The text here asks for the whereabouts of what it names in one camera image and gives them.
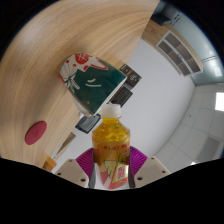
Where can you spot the orange cardboard box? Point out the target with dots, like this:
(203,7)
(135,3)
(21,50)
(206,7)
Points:
(49,164)

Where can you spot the yellow drink bottle white cap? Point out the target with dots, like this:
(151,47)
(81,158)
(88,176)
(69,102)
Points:
(110,146)

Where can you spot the wooden side desk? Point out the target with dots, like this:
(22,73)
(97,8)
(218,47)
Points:
(65,144)

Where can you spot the small dark brown carton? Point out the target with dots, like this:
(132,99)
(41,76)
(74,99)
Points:
(131,76)

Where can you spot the green mug with red print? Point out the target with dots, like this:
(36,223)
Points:
(96,86)

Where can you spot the rectangular ceiling light panel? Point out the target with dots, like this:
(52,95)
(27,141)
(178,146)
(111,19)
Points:
(220,106)

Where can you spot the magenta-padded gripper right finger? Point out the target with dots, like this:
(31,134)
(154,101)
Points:
(151,170)

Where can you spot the wooden shelf cabinet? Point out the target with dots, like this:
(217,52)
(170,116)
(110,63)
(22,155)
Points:
(156,36)

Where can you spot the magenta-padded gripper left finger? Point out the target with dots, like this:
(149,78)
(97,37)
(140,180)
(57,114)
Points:
(71,171)

